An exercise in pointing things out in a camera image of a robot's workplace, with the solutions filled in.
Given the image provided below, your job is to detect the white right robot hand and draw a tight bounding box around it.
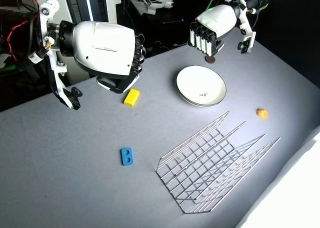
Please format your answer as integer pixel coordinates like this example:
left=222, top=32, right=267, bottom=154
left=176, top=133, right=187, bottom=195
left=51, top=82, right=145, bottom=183
left=72, top=20, right=148, bottom=94

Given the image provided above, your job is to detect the white plate with smudges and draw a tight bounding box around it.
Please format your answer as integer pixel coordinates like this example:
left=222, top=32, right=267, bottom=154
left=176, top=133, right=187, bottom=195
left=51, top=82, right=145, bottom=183
left=176, top=65, right=227, bottom=106

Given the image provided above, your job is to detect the yellow rectangular block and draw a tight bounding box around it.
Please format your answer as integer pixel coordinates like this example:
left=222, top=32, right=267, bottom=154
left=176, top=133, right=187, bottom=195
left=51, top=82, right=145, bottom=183
left=123, top=88, right=141, bottom=108

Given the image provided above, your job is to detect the white spare robot hand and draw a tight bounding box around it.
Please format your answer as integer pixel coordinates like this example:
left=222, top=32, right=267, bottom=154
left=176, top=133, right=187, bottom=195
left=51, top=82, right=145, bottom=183
left=131, top=0, right=175, bottom=15

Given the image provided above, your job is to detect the blue block with two holes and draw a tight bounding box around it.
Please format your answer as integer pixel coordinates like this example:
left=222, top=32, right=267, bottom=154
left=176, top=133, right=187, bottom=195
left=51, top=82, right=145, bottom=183
left=120, top=147, right=135, bottom=167

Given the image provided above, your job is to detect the orange swirl cookie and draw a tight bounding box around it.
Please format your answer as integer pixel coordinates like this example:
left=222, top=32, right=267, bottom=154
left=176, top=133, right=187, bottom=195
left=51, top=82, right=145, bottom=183
left=256, top=108, right=270, bottom=120

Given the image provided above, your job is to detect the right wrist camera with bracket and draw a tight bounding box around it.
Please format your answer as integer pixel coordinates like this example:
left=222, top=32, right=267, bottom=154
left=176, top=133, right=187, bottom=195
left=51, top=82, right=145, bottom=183
left=38, top=0, right=83, bottom=111

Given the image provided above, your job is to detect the red black twisted wire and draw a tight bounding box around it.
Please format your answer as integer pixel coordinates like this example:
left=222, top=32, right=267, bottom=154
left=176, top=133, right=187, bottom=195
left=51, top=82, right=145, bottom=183
left=6, top=0, right=41, bottom=55

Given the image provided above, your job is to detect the thick green cable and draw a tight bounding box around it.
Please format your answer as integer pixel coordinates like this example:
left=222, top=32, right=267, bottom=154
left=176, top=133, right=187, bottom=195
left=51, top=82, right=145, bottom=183
left=0, top=64, right=17, bottom=73

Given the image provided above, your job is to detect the silver wire rack shelf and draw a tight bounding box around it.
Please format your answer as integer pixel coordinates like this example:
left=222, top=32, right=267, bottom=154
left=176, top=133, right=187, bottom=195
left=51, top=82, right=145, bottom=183
left=156, top=110, right=282, bottom=215

